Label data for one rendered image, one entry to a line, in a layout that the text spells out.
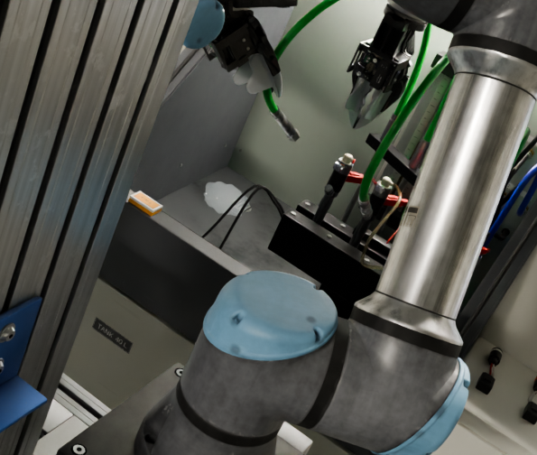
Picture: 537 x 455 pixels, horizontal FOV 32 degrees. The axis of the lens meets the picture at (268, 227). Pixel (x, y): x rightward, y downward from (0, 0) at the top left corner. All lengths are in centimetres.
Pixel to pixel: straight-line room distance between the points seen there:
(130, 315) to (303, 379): 80
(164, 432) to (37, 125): 43
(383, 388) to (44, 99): 45
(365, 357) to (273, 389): 9
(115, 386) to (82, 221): 101
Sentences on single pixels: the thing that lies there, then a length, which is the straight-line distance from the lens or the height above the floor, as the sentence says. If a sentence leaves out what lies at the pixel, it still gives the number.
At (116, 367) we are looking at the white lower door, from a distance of 172.
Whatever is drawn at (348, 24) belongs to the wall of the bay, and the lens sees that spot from 192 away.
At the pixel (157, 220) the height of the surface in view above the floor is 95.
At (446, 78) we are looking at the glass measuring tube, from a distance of 185.
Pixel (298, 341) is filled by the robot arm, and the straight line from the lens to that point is 87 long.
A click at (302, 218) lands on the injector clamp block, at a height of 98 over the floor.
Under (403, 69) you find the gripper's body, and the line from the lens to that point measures 153.
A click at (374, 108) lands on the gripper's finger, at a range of 155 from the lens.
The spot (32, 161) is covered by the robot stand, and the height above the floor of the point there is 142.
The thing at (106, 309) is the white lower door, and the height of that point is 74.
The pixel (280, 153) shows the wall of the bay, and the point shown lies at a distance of 203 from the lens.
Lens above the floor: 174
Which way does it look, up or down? 28 degrees down
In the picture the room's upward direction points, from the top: 25 degrees clockwise
